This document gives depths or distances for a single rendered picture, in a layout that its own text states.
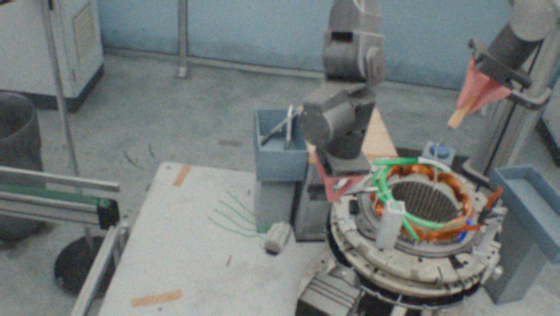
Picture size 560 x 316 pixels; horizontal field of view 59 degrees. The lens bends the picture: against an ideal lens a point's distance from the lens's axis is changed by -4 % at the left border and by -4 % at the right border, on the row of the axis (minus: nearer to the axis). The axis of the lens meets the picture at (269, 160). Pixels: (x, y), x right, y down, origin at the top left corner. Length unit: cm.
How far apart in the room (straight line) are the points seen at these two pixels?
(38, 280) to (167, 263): 113
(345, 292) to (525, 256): 82
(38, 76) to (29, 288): 133
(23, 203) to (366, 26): 111
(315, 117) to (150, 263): 68
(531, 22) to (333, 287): 45
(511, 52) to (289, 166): 55
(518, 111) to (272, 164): 61
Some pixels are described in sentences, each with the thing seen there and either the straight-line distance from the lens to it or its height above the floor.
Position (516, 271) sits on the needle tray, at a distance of 126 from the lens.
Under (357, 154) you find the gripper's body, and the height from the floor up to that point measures 127.
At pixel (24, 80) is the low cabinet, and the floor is 20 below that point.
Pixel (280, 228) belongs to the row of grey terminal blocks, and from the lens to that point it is 129.
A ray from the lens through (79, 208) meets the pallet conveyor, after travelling 147.
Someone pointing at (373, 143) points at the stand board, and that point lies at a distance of 119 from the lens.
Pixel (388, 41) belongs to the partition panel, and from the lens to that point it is 330.
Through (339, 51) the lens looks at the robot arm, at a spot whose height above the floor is 142.
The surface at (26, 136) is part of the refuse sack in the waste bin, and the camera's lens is 217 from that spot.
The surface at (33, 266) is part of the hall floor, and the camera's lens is 237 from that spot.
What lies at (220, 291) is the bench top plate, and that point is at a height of 78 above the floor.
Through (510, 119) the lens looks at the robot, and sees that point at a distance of 136.
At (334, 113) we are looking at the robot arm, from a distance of 71.
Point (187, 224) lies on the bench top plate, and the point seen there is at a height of 78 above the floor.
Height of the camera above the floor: 175
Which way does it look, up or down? 39 degrees down
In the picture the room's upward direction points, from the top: 6 degrees clockwise
